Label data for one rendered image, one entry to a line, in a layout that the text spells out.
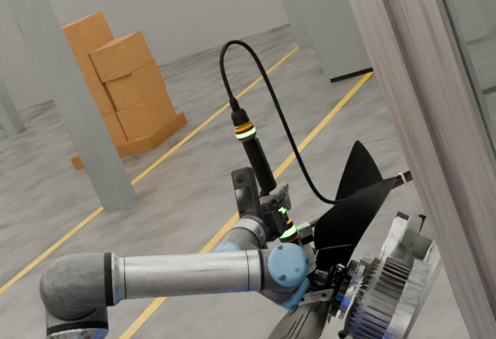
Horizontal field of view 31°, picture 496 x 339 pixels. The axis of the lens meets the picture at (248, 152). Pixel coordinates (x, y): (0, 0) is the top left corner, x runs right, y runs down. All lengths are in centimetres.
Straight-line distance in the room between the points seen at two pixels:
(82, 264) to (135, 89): 854
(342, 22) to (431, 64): 905
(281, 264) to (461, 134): 116
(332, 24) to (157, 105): 225
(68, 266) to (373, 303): 77
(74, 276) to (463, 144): 121
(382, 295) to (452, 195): 162
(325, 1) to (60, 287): 806
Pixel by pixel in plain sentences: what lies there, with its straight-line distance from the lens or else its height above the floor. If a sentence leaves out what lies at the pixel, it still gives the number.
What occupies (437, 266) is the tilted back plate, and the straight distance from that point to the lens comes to 200.
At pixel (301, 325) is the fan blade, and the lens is 199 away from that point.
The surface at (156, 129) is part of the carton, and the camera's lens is 1021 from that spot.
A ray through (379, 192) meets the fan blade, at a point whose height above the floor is 139.
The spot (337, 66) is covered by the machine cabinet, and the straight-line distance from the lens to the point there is 967.
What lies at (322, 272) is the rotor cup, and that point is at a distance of 213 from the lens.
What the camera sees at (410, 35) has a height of 197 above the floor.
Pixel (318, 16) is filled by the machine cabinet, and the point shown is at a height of 74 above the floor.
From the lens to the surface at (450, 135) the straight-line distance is 46.
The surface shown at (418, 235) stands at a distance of 233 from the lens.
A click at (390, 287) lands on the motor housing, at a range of 208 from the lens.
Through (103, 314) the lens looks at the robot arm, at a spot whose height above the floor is 146.
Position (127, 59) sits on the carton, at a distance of 1011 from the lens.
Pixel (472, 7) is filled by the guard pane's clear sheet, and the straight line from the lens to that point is 64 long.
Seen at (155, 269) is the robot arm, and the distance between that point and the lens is 161.
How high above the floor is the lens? 205
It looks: 14 degrees down
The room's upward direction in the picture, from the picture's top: 22 degrees counter-clockwise
